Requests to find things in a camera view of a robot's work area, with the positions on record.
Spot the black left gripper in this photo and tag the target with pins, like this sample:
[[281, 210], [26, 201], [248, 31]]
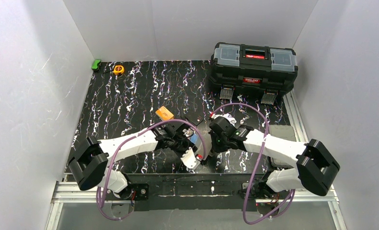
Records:
[[183, 144]]

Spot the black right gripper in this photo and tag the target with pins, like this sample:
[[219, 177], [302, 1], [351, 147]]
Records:
[[214, 139]]

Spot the orange credit card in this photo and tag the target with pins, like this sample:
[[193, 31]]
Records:
[[164, 114]]

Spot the grey blue card holder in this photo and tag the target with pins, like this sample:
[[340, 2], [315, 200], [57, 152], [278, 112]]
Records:
[[202, 143]]

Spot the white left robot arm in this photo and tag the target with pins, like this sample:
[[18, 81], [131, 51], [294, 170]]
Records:
[[92, 162]]

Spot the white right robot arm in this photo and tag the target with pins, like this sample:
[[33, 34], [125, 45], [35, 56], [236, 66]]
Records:
[[312, 166]]

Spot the black toolbox with clear lids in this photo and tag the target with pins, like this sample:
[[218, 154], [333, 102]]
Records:
[[265, 73]]

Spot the yellow tape measure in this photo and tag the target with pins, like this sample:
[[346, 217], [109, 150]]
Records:
[[118, 70]]

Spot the green small tool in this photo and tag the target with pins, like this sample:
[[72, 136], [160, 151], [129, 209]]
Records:
[[96, 64]]

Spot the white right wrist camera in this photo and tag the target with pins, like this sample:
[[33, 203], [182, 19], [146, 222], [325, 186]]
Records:
[[230, 118]]

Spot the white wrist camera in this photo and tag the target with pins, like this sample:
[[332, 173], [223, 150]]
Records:
[[230, 118], [190, 159]]

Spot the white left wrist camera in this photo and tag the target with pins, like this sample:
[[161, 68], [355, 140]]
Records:
[[190, 159]]

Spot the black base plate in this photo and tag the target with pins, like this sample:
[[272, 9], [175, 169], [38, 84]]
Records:
[[184, 191]]

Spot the aluminium frame rails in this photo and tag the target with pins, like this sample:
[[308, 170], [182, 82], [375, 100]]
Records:
[[68, 192]]

